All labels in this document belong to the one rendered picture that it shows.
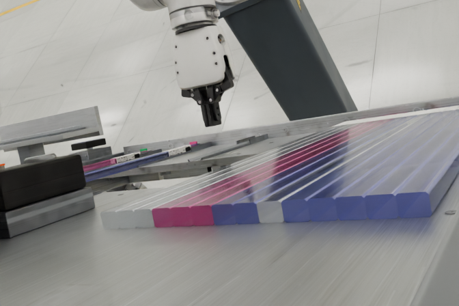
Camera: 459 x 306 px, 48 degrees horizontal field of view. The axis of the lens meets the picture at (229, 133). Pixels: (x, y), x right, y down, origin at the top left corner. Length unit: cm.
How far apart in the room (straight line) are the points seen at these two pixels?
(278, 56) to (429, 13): 88
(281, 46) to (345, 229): 110
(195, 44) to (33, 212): 56
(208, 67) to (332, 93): 61
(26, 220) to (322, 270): 25
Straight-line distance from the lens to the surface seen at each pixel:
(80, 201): 42
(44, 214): 40
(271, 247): 22
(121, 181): 100
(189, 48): 90
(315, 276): 18
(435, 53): 191
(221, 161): 65
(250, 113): 204
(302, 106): 145
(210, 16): 91
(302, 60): 134
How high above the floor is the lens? 127
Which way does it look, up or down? 39 degrees down
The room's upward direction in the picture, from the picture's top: 38 degrees counter-clockwise
